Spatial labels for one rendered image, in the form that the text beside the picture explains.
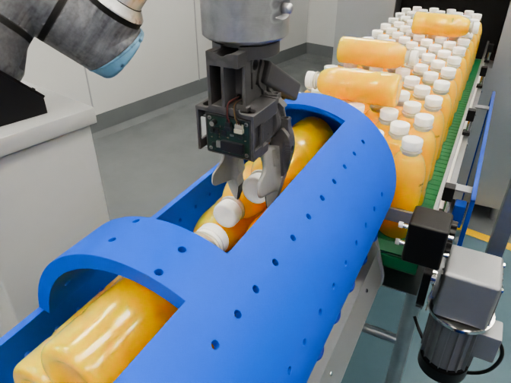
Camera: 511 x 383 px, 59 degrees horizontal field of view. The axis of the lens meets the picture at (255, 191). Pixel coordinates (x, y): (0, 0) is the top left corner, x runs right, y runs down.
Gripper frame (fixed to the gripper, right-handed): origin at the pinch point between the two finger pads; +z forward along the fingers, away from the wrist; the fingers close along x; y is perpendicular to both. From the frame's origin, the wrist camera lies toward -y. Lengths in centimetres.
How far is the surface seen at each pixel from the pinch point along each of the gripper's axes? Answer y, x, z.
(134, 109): -224, -229, 108
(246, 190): 0.2, -1.2, 0.0
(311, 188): 2.3, 8.4, -4.1
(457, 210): -55, 25, 29
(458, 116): -112, 19, 27
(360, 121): -19.1, 8.1, -4.3
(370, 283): -22.4, 13.3, 29.4
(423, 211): -31.9, 19.0, 16.8
